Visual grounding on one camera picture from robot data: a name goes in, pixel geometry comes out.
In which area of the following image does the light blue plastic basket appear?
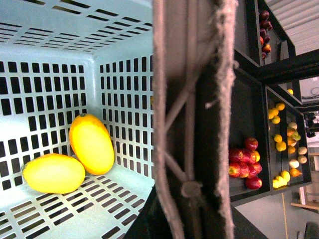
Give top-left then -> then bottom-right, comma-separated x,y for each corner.
0,0 -> 238,239

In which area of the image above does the yellow orange mango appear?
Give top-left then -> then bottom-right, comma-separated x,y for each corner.
69,113 -> 115,175

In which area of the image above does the yellow lemon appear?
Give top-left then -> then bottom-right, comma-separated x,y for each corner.
22,153 -> 85,194

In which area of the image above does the black metal shelf frame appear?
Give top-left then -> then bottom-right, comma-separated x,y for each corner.
229,0 -> 311,206

